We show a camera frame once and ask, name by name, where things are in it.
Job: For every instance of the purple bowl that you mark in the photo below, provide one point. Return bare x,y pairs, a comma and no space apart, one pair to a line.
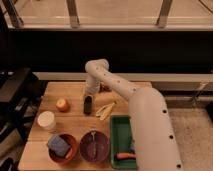
102,144

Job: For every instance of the orange carrot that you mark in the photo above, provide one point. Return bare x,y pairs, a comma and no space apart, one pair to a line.
125,155

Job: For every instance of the orange bowl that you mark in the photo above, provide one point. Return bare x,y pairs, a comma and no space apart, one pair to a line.
69,155

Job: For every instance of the green plastic tray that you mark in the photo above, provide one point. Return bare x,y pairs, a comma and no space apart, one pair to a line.
121,141

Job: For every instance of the black chair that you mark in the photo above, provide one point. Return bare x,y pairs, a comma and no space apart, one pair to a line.
21,88

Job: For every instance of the white cylindrical cup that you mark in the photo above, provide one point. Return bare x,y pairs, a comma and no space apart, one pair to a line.
47,121

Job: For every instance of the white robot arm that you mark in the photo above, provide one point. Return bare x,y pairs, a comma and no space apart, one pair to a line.
153,136

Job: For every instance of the yellow banana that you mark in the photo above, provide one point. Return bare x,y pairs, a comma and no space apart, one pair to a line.
105,111

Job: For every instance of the metal fork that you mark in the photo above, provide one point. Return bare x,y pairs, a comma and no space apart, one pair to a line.
93,133

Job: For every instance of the red yellow apple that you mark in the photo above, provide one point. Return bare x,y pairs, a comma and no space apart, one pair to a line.
62,105

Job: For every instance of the blue grey eraser sponge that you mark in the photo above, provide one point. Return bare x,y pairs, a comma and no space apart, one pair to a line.
58,145

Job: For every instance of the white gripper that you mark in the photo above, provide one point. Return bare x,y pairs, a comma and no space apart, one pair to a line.
92,86

